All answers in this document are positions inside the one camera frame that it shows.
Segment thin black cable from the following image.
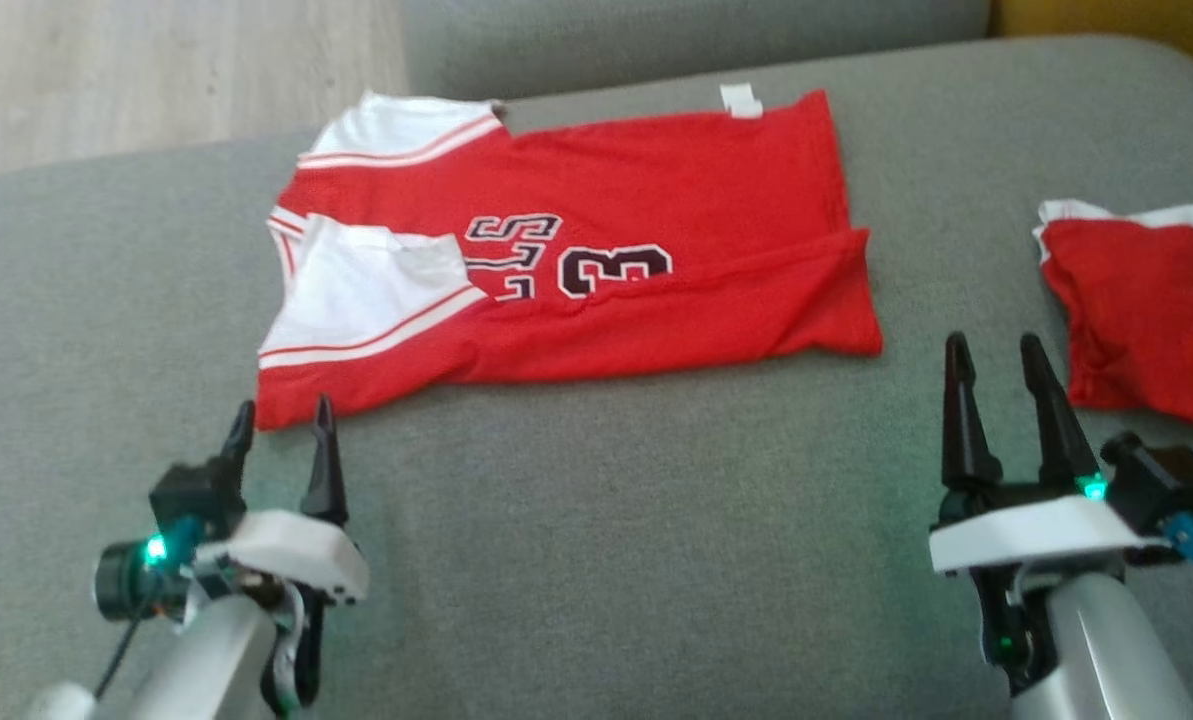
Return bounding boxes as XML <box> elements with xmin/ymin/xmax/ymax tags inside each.
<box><xmin>94</xmin><ymin>612</ymin><xmax>147</xmax><ymax>701</ymax></box>

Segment red shorts with white trim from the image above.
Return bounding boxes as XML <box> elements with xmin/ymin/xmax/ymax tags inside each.
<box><xmin>1033</xmin><ymin>198</ymin><xmax>1193</xmax><ymax>436</ymax></box>

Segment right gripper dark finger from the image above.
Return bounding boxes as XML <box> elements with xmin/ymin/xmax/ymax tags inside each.
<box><xmin>941</xmin><ymin>332</ymin><xmax>1004</xmax><ymax>493</ymax></box>
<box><xmin>1019</xmin><ymin>332</ymin><xmax>1103</xmax><ymax>491</ymax></box>

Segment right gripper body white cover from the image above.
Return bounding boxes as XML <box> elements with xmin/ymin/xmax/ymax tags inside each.
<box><xmin>928</xmin><ymin>478</ymin><xmax>1172</xmax><ymax>696</ymax></box>

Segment yellow sofa back cushion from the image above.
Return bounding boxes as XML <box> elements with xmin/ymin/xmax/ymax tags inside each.
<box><xmin>989</xmin><ymin>0</ymin><xmax>1193</xmax><ymax>96</ymax></box>

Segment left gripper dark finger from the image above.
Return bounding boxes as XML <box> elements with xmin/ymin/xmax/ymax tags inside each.
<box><xmin>300</xmin><ymin>394</ymin><xmax>350</xmax><ymax>528</ymax></box>
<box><xmin>218</xmin><ymin>400</ymin><xmax>257</xmax><ymax>476</ymax></box>

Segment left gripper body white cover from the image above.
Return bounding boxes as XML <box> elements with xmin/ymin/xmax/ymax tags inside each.
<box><xmin>194</xmin><ymin>508</ymin><xmax>370</xmax><ymax>713</ymax></box>

